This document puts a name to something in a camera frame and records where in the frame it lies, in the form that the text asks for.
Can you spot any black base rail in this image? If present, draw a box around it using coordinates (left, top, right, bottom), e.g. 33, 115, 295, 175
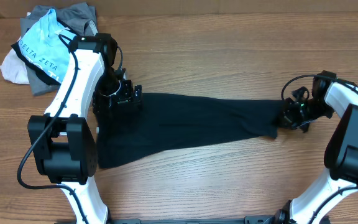
108, 215, 274, 224

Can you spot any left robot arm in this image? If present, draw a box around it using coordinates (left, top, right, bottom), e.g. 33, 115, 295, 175
17, 33, 142, 223

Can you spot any black t-shirt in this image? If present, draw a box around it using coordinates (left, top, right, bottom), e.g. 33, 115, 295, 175
96, 93, 283, 169

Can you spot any white garment under pile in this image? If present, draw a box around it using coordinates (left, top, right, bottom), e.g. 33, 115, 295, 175
0, 49, 29, 85

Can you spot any grey folded garment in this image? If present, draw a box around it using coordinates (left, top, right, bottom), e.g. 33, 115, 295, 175
20, 2, 98, 96

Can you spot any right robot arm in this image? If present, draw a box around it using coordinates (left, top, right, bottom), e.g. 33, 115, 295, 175
269, 71, 358, 224

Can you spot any black folded garment in pile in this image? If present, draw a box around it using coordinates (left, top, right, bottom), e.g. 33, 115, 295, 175
11, 42, 60, 85

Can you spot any light blue folded t-shirt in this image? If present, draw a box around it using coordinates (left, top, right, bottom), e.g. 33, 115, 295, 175
17, 9, 76, 85

